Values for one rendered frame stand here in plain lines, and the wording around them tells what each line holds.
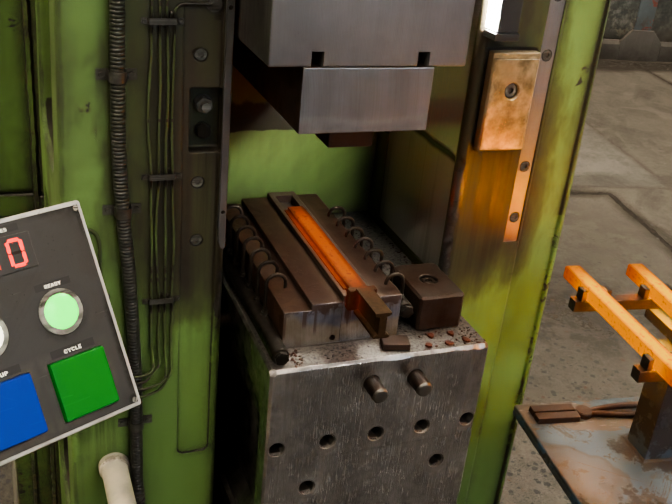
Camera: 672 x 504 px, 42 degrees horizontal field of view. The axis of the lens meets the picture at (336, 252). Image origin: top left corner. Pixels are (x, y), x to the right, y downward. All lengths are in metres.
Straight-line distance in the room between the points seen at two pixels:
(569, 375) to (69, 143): 2.26
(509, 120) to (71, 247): 0.76
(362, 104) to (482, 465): 0.98
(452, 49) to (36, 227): 0.62
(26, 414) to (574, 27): 1.06
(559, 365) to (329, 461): 1.87
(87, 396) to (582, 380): 2.30
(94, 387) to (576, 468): 0.84
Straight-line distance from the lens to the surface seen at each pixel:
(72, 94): 1.31
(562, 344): 3.40
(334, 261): 1.47
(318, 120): 1.25
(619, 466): 1.63
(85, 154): 1.34
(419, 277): 1.52
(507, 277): 1.71
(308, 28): 1.21
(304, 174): 1.82
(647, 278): 1.66
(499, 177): 1.60
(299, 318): 1.38
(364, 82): 1.26
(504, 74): 1.51
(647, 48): 8.34
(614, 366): 3.35
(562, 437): 1.66
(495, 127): 1.53
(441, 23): 1.28
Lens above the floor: 1.67
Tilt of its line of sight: 26 degrees down
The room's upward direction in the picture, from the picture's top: 6 degrees clockwise
